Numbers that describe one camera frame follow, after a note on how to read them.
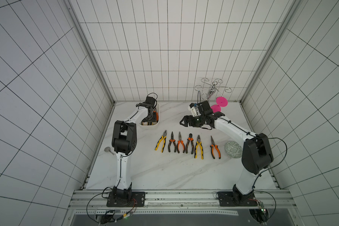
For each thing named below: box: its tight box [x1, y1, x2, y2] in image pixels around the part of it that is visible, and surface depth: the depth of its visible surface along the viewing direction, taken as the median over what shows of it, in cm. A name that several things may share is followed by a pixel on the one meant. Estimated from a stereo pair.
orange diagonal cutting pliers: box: [185, 133, 195, 155], surface depth 97 cm
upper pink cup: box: [215, 96, 228, 107], surface depth 86 cm
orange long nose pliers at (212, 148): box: [209, 135, 221, 160], surface depth 94 cm
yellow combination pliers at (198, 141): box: [193, 134, 204, 160], surface depth 94 cm
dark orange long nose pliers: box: [168, 131, 177, 153], surface depth 96 cm
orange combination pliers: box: [176, 131, 186, 154], surface depth 97 cm
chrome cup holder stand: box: [194, 80, 232, 101], surface depth 90 cm
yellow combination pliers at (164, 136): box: [154, 129, 168, 153], surface depth 97 cm
